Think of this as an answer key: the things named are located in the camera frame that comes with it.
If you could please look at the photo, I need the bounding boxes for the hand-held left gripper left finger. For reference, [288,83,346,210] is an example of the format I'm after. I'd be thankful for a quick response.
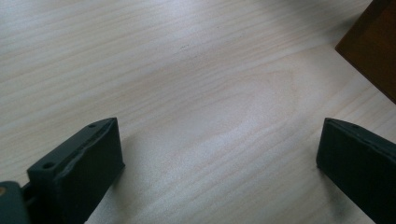
[26,117,126,224]

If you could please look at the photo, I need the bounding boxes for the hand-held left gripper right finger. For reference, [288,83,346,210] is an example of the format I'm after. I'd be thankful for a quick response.
[316,117,396,224]

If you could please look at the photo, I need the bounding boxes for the dark brown wooden box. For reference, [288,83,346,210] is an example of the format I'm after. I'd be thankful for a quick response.
[334,0,396,105]

